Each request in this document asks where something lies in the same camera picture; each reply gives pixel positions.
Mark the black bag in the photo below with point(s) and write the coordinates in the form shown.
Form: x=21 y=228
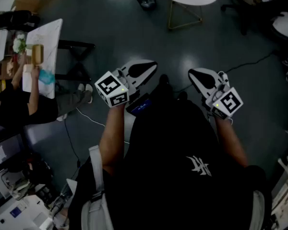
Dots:
x=16 y=20

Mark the cardboard box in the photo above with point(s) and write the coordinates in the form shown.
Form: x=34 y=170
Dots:
x=24 y=2

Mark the person's black shoe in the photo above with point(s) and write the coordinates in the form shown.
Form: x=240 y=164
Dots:
x=182 y=96
x=163 y=79

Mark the person's black trousers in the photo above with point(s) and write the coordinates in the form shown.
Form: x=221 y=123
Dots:
x=168 y=92

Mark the person's right forearm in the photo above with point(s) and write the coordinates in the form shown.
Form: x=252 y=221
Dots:
x=230 y=142

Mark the person's left forearm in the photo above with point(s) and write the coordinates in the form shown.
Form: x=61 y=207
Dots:
x=112 y=138

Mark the black device with blue screen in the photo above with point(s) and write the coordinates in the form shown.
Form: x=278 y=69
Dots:
x=140 y=105

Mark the white box with blue label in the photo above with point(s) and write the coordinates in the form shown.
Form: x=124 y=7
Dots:
x=16 y=212

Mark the white flower bouquet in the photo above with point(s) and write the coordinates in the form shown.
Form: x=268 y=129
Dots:
x=18 y=44

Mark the black office chair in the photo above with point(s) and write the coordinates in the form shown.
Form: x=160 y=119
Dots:
x=244 y=15

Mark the person's black t-shirt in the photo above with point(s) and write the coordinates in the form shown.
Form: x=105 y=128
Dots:
x=170 y=152

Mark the white marble table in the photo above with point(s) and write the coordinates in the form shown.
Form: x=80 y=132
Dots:
x=48 y=39

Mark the teal cloth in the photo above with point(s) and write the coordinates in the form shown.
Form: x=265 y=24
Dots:
x=47 y=77

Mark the cluttered white desk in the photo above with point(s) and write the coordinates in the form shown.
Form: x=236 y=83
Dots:
x=4 y=152

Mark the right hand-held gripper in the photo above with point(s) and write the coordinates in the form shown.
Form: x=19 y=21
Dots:
x=228 y=103

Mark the person's black right shoe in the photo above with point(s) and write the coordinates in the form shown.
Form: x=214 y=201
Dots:
x=182 y=96

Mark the person's black left shoe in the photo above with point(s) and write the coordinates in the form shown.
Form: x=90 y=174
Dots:
x=163 y=79

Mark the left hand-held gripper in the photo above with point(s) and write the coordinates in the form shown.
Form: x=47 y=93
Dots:
x=111 y=90

